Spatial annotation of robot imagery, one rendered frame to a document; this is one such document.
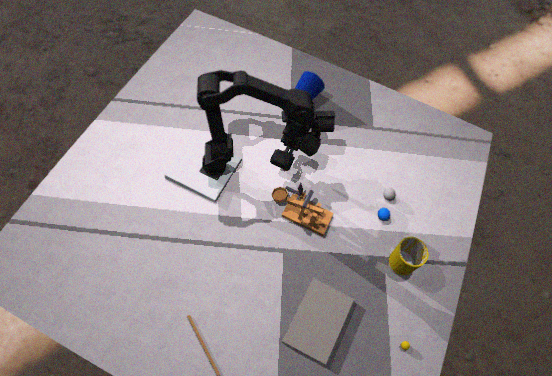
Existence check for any grey ball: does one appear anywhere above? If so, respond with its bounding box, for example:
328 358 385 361
383 188 395 200

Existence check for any blue ball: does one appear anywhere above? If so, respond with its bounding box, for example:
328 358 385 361
378 207 390 220

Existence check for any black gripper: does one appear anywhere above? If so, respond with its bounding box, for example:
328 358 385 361
270 127 305 171

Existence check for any yellow open cylinder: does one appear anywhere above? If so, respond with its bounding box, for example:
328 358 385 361
388 236 428 276

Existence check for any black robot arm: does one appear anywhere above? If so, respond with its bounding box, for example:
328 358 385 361
197 70 335 180

